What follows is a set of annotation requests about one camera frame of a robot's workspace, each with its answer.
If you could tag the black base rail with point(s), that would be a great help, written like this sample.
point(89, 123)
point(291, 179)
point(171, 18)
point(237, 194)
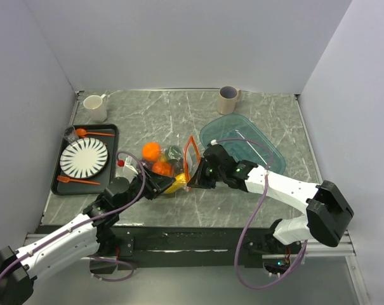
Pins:
point(165, 247)

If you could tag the small orange pumpkin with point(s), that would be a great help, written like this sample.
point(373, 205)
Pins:
point(162, 168)

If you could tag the teal plastic food container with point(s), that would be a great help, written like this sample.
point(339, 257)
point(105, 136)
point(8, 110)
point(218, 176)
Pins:
point(243, 140)

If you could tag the purple grape bunch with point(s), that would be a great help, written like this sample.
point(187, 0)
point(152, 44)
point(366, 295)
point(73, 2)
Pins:
point(147, 164)

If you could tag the orange plastic spoon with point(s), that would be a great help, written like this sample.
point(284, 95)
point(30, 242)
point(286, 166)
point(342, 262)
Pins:
point(81, 132)

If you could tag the dark avocado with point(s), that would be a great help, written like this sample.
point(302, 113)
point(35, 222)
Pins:
point(177, 166)

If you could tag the yellow lemon piece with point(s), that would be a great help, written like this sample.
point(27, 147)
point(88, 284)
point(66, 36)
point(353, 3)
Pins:
point(163, 158)

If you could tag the clear small glass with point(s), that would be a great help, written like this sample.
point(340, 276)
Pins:
point(70, 134)

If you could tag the white cup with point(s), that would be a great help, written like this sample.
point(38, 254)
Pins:
point(96, 107)

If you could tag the orange tangerine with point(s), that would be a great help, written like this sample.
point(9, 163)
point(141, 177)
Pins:
point(151, 151)

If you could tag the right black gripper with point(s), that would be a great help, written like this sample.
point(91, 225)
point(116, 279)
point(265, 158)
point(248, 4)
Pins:
point(199, 180)

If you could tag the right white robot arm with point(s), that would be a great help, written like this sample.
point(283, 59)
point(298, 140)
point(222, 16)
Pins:
point(325, 213)

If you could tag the beige mug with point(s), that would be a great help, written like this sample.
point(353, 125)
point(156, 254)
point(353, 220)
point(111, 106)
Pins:
point(228, 97)

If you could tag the orange plastic fork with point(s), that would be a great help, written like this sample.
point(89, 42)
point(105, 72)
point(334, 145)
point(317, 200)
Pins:
point(65, 179)

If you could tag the black tray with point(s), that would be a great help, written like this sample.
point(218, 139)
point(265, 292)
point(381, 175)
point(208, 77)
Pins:
point(103, 177)

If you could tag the clear zip top bag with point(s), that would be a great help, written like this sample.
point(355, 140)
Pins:
point(191, 159)

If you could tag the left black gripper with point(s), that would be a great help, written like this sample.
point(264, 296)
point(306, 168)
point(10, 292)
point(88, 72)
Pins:
point(155, 184)

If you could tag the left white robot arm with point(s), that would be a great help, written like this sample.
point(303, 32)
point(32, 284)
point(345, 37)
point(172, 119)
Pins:
point(55, 244)

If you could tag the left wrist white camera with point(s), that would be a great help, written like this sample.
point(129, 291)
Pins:
point(126, 168)

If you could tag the green lime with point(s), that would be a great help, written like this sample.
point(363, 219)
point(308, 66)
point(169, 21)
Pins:
point(173, 152)

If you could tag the white striped plate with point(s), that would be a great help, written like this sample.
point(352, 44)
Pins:
point(84, 158)

